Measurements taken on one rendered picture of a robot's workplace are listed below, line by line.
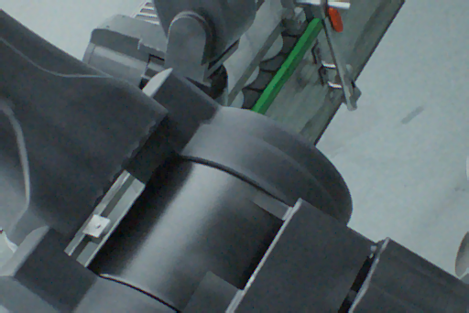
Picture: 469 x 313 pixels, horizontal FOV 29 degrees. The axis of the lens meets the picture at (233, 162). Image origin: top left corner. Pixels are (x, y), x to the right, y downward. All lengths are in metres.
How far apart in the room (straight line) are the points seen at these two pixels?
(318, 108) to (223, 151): 1.08
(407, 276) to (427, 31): 2.53
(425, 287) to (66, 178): 0.12
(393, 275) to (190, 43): 0.43
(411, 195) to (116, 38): 1.69
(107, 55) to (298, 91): 0.60
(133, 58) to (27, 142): 0.47
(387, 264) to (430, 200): 2.06
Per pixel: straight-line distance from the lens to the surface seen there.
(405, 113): 2.58
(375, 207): 2.38
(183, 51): 0.71
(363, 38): 1.50
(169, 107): 0.34
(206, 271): 0.30
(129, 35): 0.76
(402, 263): 0.31
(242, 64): 1.26
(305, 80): 1.35
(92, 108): 0.32
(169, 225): 0.31
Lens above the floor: 1.84
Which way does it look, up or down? 45 degrees down
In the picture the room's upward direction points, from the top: 25 degrees counter-clockwise
